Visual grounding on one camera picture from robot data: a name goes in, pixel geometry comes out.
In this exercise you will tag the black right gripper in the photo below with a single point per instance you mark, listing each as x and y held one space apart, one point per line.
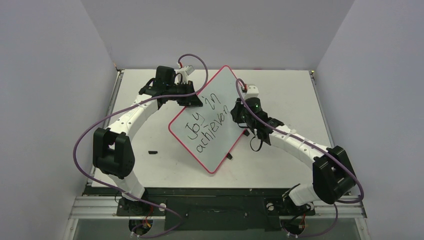
238 114

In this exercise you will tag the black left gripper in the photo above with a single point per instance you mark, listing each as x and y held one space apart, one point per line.
192 100

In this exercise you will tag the red framed whiteboard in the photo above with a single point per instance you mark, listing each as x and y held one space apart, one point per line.
208 132

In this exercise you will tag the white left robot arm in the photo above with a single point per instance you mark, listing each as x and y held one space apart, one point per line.
113 154

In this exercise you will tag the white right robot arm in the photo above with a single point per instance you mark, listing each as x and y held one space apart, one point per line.
332 172

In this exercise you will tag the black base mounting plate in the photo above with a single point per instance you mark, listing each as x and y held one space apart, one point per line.
209 209

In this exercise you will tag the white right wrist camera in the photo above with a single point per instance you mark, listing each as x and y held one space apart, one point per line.
250 91

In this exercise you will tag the aluminium frame rail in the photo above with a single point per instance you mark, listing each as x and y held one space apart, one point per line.
105 207

